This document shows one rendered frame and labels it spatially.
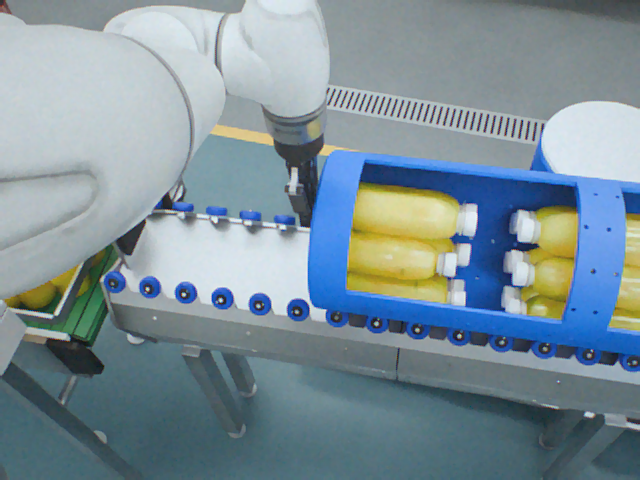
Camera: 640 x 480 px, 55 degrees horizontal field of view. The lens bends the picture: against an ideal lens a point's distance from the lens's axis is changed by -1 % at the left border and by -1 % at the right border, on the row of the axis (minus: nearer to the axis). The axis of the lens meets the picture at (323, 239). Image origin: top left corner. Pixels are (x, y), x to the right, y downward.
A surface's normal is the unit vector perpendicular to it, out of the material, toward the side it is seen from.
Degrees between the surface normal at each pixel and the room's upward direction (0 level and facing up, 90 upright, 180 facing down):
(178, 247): 0
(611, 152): 0
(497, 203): 77
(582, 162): 0
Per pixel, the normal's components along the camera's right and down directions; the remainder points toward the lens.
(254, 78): -0.25, 0.79
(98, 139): 0.94, -0.05
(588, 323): -0.21, 0.65
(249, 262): -0.06, -0.57
